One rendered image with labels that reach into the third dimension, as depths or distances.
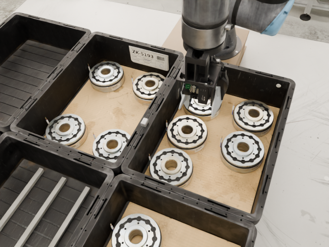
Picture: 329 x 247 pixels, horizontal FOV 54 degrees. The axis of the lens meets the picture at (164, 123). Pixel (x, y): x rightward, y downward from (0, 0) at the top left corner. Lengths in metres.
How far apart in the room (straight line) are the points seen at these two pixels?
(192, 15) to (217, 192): 0.42
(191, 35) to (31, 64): 0.72
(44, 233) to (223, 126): 0.50
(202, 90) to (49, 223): 0.45
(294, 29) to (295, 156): 1.76
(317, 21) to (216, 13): 2.32
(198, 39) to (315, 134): 0.64
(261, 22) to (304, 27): 1.72
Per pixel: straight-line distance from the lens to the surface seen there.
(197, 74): 0.58
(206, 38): 0.53
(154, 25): 1.42
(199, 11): 0.51
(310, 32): 2.68
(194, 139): 0.80
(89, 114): 0.93
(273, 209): 0.92
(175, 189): 0.66
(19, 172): 0.89
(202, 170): 0.80
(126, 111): 0.92
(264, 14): 0.99
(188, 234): 0.73
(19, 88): 1.08
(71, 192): 0.81
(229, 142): 0.81
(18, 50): 1.23
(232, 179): 0.79
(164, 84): 0.83
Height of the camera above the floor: 1.52
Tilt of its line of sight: 53 degrees down
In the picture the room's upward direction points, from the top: 4 degrees counter-clockwise
